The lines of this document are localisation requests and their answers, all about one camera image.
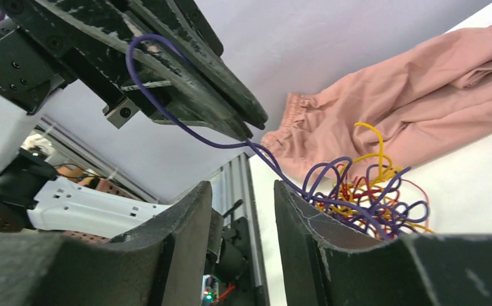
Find pink cloth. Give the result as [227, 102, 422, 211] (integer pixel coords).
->
[262, 25, 492, 180]

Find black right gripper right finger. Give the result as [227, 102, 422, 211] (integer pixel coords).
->
[274, 180, 492, 305]

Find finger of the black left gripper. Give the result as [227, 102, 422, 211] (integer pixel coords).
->
[124, 1, 268, 130]
[30, 1, 255, 141]

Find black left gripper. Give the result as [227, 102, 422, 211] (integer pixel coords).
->
[0, 1, 140, 128]

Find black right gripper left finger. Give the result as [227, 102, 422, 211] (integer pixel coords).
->
[0, 181, 212, 305]

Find purple cable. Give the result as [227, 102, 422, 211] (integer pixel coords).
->
[125, 33, 431, 242]

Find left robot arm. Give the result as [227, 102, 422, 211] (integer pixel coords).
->
[0, 1, 267, 237]

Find yellow cable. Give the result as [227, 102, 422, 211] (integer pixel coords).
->
[317, 122, 435, 234]

